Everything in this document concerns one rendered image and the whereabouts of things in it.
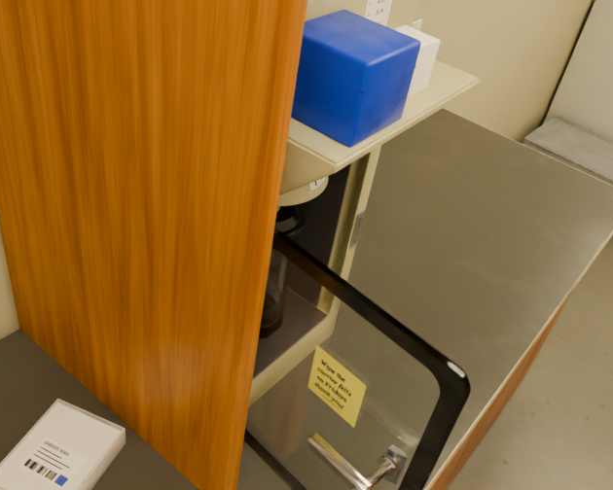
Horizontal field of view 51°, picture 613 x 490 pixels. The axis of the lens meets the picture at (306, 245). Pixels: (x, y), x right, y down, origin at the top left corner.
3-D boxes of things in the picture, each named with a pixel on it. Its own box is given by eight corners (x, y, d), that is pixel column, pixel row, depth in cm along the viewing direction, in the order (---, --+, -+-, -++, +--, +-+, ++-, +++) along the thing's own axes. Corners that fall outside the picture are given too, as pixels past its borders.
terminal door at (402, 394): (231, 420, 99) (256, 212, 74) (381, 575, 84) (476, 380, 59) (227, 423, 99) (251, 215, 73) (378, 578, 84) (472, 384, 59)
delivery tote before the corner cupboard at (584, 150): (501, 189, 354) (523, 137, 333) (532, 164, 380) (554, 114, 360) (606, 244, 328) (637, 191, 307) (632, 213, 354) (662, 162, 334)
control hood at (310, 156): (238, 195, 72) (246, 117, 66) (390, 112, 94) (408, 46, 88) (318, 245, 68) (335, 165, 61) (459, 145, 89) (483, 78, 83)
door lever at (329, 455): (333, 424, 78) (337, 410, 76) (394, 479, 73) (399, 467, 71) (302, 449, 74) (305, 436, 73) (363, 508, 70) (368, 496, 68)
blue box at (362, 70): (273, 110, 68) (284, 26, 63) (330, 85, 75) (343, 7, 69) (349, 150, 64) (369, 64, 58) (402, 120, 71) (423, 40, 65)
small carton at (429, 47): (370, 81, 77) (380, 32, 73) (394, 72, 80) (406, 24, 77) (404, 98, 75) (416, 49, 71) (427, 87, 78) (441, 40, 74)
